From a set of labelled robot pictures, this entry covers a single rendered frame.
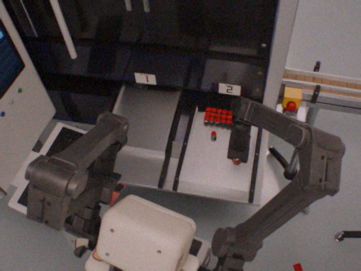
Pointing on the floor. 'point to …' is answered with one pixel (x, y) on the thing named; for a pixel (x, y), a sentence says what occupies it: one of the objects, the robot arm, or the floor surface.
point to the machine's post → (279, 50)
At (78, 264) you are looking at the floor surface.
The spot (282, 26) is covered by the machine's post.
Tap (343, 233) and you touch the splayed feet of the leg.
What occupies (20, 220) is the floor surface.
